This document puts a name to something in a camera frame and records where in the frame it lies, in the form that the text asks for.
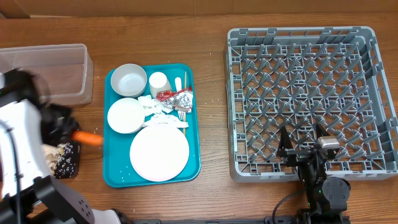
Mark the red sauce packet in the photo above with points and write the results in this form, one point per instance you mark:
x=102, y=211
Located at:
x=165, y=95

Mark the grey dishwasher rack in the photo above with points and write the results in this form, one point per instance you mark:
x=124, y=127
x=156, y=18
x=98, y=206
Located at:
x=297, y=77

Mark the white paper cup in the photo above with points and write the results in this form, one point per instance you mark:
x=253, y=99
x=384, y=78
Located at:
x=158, y=82

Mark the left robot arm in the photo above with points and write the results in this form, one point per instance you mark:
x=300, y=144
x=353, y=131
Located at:
x=30, y=193

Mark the orange carrot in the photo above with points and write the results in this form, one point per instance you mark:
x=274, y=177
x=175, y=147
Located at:
x=87, y=138

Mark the white round plate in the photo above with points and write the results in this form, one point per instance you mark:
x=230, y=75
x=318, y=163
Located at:
x=159, y=153

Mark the crumpled white napkin upper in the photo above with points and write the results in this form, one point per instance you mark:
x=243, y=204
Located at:
x=152, y=106

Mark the white bowl with peanuts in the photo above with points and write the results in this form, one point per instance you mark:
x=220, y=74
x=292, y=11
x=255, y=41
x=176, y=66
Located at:
x=126, y=116

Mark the crumpled white napkin lower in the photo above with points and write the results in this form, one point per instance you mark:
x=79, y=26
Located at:
x=165, y=119

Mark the crumpled white napkin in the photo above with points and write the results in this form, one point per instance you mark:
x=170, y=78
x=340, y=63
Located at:
x=165, y=119
x=152, y=106

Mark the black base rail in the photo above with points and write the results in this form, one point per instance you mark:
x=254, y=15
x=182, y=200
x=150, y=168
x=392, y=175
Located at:
x=266, y=220

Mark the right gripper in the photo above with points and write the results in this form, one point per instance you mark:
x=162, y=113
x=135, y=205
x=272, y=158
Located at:
x=296, y=155

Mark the teal plastic tray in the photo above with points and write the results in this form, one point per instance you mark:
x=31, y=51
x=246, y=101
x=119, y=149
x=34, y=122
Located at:
x=117, y=169

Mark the black plastic bin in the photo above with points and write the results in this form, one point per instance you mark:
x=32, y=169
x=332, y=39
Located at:
x=68, y=160

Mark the grey bowl with rice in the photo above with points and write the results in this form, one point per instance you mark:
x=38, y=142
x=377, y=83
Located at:
x=129, y=80

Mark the food waste pile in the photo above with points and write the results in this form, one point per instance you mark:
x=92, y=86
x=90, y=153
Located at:
x=50, y=155

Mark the crumpled aluminium foil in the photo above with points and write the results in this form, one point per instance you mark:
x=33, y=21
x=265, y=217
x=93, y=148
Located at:
x=182, y=101

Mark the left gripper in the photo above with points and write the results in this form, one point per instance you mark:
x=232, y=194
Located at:
x=65, y=135

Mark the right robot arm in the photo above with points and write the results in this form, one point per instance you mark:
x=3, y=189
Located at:
x=327, y=196

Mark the clear plastic bin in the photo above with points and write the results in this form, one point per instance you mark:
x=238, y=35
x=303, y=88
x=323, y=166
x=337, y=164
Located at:
x=63, y=73

